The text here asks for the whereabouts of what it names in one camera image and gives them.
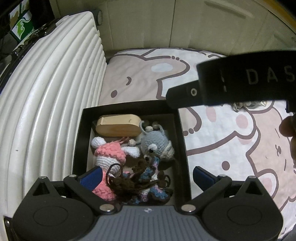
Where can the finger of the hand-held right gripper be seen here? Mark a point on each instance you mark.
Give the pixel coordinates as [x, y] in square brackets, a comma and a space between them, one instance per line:
[182, 96]

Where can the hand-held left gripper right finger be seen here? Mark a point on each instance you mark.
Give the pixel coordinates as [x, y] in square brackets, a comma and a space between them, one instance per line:
[203, 178]

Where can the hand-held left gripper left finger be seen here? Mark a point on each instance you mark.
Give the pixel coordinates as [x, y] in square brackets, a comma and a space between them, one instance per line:
[91, 180]

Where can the pink crochet doll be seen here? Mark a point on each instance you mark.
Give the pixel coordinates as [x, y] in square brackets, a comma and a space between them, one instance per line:
[104, 188]

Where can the pink white crochet bunny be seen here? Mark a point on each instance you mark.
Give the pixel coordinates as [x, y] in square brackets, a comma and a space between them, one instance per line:
[108, 153]

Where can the black cardboard box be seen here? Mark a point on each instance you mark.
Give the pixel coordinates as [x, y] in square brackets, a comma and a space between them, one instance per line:
[79, 143]

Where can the brown yarn hair doll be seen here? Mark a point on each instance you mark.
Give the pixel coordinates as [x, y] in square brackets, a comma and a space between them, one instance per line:
[138, 183]

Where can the grey crochet mouse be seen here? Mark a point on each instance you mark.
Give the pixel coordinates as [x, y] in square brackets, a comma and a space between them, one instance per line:
[159, 146]

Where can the oval wooden box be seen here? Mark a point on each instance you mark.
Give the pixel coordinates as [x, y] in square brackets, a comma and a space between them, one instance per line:
[118, 125]

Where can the person's right hand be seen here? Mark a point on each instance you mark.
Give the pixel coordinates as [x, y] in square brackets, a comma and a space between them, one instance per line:
[289, 126]

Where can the printed bear blanket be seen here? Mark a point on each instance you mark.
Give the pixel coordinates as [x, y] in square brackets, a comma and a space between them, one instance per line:
[219, 150]

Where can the cream cabinet door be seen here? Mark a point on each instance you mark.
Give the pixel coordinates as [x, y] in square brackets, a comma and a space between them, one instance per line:
[231, 27]
[138, 23]

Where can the white ribbed suitcase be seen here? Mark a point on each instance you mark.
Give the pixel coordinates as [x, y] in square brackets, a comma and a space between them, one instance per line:
[50, 104]

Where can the green white box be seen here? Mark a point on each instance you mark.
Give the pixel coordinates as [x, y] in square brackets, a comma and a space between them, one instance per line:
[22, 23]

